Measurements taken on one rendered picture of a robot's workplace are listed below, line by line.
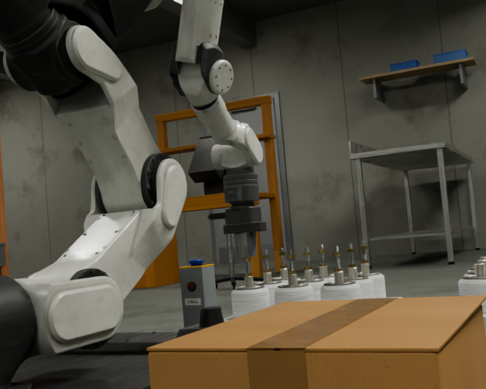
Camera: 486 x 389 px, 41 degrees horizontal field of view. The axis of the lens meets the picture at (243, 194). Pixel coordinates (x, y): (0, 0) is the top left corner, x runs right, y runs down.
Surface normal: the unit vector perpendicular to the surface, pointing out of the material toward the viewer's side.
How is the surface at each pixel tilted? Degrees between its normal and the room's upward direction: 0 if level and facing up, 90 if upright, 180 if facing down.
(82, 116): 126
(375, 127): 90
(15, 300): 58
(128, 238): 90
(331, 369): 90
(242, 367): 90
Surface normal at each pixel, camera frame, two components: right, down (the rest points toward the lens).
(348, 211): -0.43, -0.02
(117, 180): -0.37, 0.36
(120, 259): 0.90, -0.11
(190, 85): -0.61, 0.14
